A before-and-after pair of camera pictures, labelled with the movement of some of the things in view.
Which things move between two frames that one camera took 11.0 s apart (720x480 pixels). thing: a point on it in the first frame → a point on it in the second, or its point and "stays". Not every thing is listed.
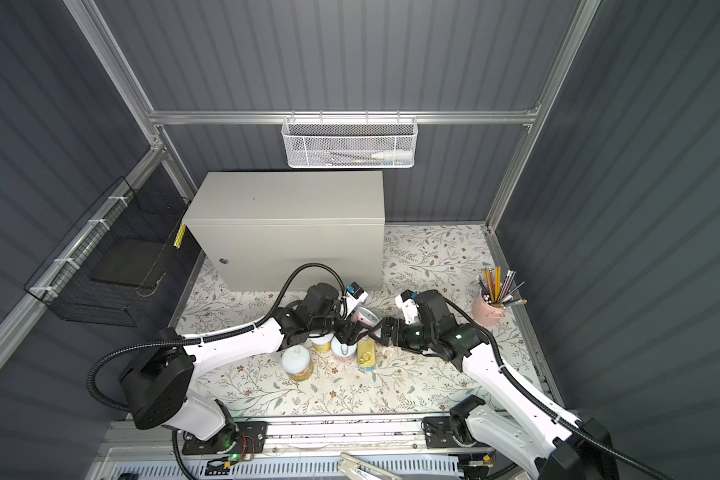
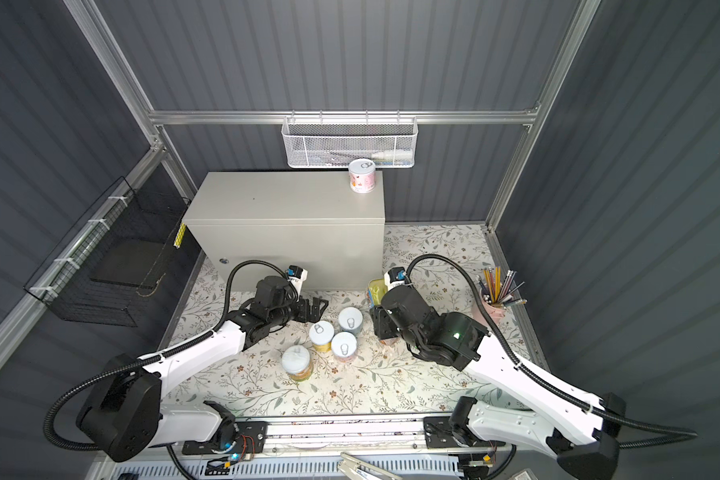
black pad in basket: x=130 y=263 stays
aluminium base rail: x=338 y=437 stays
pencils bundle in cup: x=498 y=292 stays
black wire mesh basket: x=108 y=269 stays
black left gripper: x=351 y=332 → x=316 y=312
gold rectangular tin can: x=366 y=352 → x=376 y=291
